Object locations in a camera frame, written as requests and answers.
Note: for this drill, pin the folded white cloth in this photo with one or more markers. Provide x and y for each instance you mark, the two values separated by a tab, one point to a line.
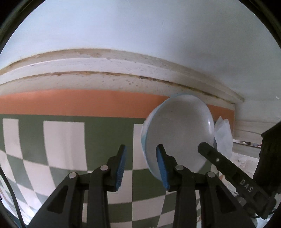
224	136

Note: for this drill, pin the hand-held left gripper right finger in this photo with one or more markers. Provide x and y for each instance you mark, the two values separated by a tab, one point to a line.
161	166

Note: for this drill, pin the green white checkered tablecloth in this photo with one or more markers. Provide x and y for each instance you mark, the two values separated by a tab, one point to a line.
65	142

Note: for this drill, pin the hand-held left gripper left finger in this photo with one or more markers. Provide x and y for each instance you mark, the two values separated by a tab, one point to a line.
121	166

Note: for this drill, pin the white bowl with blue print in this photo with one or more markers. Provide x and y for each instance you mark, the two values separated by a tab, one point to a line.
180	131

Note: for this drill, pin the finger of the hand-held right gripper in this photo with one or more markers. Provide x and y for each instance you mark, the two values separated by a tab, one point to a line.
221	163

